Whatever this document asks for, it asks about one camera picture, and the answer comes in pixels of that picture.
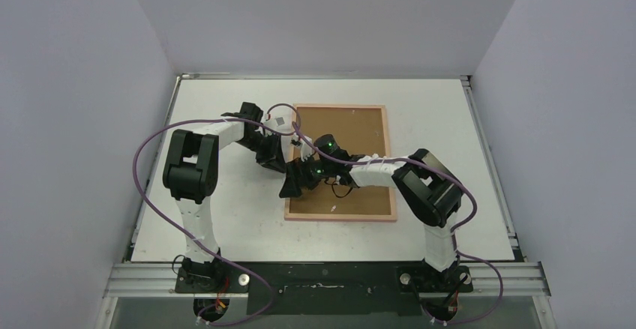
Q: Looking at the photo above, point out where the light wooden picture frame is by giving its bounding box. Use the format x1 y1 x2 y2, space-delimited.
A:
283 103 399 223

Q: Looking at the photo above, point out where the aluminium rail front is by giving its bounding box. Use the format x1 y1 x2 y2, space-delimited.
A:
103 262 551 298

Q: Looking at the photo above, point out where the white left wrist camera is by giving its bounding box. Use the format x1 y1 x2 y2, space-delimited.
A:
265 115 288 131

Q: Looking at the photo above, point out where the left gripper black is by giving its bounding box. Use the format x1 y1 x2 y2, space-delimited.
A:
237 133 287 174

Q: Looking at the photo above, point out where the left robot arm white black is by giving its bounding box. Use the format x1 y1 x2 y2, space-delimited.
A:
162 102 285 292

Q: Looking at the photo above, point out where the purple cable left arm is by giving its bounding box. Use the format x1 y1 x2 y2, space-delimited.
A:
132 103 303 328

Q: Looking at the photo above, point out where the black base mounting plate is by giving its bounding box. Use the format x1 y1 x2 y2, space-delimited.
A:
173 260 473 322

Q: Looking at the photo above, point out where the brown frame backing board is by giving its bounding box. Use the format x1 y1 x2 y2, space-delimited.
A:
289 108 394 216

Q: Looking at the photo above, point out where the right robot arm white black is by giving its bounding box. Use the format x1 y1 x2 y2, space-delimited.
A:
279 134 463 291

